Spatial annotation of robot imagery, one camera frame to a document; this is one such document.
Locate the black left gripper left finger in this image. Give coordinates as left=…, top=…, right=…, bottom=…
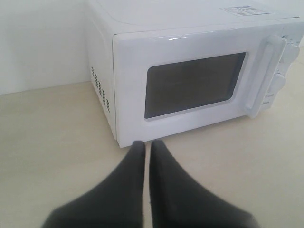
left=42, top=141, right=145, bottom=228

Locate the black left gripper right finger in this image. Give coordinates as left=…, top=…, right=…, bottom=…
left=150, top=140, right=259, bottom=228

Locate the white microwave oven body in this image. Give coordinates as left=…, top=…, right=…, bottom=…
left=86, top=0, right=304, bottom=140

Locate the upper white control knob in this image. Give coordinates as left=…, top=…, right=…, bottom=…
left=282, top=43, right=300, bottom=65

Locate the white control knob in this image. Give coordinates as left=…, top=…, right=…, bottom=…
left=282, top=43, right=300, bottom=65
left=269, top=73, right=286, bottom=93

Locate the lower white control knob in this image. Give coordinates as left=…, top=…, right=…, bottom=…
left=269, top=73, right=286, bottom=93

